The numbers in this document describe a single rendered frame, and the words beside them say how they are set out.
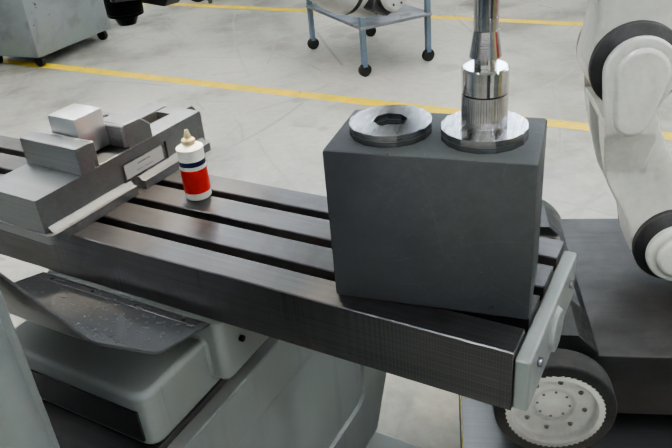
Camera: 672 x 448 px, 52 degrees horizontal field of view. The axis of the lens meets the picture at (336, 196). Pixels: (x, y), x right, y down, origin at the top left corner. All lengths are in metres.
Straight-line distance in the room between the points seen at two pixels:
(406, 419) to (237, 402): 0.92
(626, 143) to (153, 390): 0.82
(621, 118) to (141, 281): 0.77
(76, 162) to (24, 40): 4.48
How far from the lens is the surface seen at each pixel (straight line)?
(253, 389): 1.10
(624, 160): 1.26
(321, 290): 0.83
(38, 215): 1.04
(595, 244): 1.56
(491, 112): 0.71
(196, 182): 1.06
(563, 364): 1.20
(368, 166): 0.72
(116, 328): 0.94
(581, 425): 1.32
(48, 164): 1.12
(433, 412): 1.94
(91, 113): 1.11
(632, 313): 1.38
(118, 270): 1.03
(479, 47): 0.70
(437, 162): 0.70
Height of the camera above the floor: 1.39
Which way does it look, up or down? 28 degrees down
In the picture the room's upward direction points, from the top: 5 degrees counter-clockwise
